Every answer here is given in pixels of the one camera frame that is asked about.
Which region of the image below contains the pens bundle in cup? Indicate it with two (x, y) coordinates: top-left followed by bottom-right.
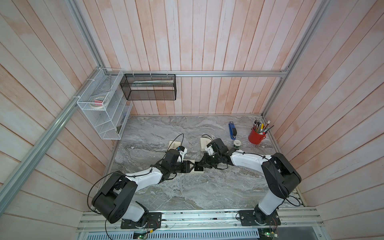
(252, 120), (274, 135)

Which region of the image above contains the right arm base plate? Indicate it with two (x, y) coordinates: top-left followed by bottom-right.
(237, 210), (281, 227)

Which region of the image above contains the tape roll in rack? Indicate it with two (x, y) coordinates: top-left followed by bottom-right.
(90, 96), (110, 110)

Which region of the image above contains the cream drawer jewelry box front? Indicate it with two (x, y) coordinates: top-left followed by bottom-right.
(168, 141), (181, 150)

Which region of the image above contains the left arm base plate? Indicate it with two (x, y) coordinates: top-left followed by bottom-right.
(121, 212), (162, 230)

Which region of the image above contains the blue stapler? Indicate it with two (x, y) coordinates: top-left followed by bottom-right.
(229, 122), (237, 140)

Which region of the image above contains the white wire shelf rack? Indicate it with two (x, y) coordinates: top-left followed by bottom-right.
(77, 68), (133, 140)

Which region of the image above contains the black mesh basket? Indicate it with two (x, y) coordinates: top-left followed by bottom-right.
(120, 74), (177, 101)

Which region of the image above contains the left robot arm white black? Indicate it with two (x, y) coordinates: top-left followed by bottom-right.
(92, 146), (192, 228)

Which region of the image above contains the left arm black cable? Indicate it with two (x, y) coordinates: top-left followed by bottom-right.
(86, 133), (185, 240)

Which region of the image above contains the small tape roll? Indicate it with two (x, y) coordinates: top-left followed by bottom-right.
(233, 140), (242, 149)

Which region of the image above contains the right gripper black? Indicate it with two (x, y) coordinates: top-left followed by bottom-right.
(197, 152), (221, 169)

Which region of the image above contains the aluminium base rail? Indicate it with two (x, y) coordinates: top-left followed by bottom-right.
(76, 207), (325, 233)

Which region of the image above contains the red pen cup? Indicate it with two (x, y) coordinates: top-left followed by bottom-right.
(248, 129), (267, 145)

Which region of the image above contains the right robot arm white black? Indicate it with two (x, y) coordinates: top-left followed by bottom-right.
(199, 138), (302, 219)

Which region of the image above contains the aluminium frame horizontal bar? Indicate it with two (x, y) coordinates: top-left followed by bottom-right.
(122, 70), (288, 78)

